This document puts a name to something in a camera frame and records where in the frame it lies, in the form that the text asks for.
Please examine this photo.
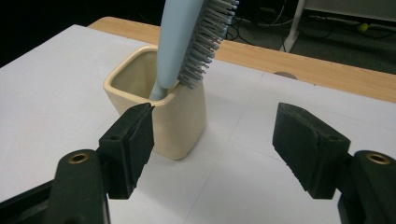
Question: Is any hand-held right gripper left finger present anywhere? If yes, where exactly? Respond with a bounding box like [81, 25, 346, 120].
[98, 102, 156, 201]

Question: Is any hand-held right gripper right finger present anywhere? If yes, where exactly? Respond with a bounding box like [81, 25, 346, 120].
[272, 102, 352, 201]

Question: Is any cream ceramic cup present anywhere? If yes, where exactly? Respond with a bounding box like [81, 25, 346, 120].
[103, 44, 207, 161]

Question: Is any light blue hairbrush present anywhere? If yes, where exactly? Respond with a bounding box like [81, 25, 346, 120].
[148, 0, 240, 102]

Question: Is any white paper sheet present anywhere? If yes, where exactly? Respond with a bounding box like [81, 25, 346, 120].
[0, 23, 396, 224]

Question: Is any grey round table grommet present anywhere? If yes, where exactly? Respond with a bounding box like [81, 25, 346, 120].
[273, 71, 298, 80]

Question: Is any thin black floor cable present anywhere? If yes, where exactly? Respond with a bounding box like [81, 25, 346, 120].
[225, 0, 396, 48]

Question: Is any white metal desk frame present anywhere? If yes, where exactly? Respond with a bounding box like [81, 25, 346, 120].
[279, 0, 396, 53]

